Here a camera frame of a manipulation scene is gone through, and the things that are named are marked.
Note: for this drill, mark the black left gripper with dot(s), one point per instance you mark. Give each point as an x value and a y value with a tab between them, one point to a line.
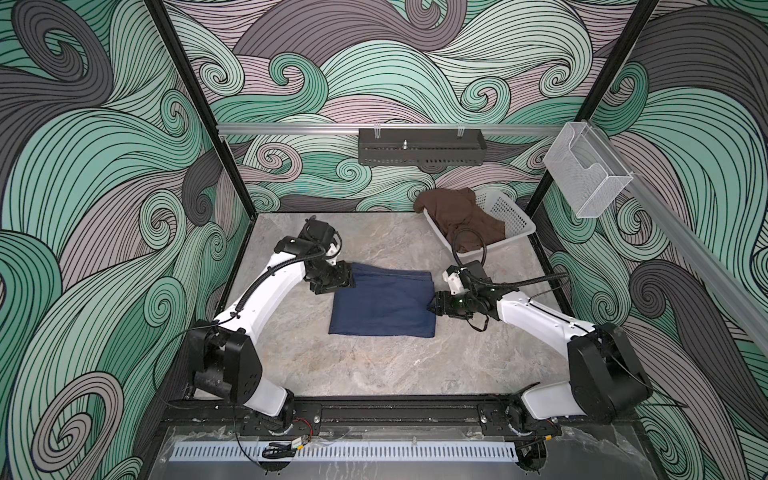
341	277

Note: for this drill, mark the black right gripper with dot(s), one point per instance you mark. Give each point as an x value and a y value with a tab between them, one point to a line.
442	304

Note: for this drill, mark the blue denim jeans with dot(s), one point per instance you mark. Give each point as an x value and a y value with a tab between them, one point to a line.
384	303

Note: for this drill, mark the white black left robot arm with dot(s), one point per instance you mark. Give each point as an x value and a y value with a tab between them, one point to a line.
223	358

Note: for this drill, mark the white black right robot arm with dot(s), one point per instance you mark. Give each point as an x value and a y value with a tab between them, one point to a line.
605	375

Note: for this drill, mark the brown trousers in basket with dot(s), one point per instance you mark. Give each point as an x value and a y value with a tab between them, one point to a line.
453	210

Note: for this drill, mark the white plastic laundry basket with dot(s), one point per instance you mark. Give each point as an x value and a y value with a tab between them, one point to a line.
468	244

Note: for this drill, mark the clear wire mesh bin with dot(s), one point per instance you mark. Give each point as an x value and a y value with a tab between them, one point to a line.
586	167

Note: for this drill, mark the white slotted cable duct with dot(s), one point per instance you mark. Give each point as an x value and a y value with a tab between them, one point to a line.
403	451

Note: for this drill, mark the red black wires connector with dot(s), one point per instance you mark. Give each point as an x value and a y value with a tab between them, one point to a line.
277	455

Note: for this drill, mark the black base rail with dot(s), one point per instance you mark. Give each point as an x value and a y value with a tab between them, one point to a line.
493	414

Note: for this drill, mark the aluminium rail back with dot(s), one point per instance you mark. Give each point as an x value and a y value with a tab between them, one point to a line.
303	128

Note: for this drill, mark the aluminium rail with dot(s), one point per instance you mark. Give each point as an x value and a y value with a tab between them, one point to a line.
697	212
303	128

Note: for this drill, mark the aluminium rail right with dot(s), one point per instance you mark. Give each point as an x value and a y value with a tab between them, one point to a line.
697	212

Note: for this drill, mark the black corner frame post left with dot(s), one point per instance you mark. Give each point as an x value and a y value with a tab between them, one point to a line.
174	47

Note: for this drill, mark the black corner frame post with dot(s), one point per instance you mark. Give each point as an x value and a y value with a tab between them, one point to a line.
174	47
615	62

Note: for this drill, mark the black corner frame post right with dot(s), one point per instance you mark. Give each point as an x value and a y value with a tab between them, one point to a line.
615	62

